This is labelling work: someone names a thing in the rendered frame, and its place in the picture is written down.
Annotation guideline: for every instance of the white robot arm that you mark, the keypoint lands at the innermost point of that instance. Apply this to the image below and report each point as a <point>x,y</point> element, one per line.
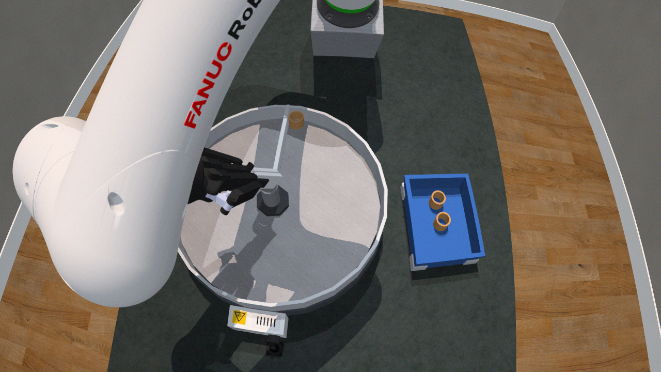
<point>110,193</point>

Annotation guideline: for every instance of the blue plastic crate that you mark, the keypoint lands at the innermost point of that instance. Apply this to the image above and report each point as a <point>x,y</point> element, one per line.
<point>461,242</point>

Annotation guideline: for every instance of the tan hollow cylinder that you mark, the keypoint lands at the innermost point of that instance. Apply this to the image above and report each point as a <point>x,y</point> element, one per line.
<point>296,124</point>
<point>433,204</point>
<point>438,226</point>

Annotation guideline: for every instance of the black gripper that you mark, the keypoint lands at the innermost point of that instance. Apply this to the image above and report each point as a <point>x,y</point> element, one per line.
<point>216,173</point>

